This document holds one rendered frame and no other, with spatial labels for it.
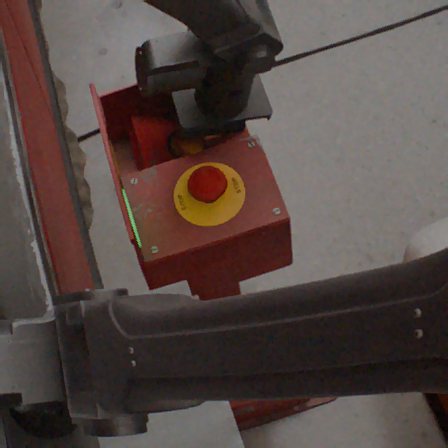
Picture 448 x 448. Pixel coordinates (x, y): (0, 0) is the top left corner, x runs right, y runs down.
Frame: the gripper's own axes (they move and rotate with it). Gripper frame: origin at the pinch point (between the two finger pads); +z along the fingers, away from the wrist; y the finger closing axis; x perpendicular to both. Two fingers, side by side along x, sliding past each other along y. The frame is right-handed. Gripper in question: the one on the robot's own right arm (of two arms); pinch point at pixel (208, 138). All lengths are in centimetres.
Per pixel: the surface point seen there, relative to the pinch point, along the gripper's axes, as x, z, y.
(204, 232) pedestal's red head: 14.0, -6.4, 5.2
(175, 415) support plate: 38, -28, 17
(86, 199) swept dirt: -33, 76, 4
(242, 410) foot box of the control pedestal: 18, 61, -10
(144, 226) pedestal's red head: 11.5, -5.0, 10.7
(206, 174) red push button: 9.2, -9.5, 4.1
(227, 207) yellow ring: 12.1, -7.1, 2.3
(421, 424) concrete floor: 29, 62, -41
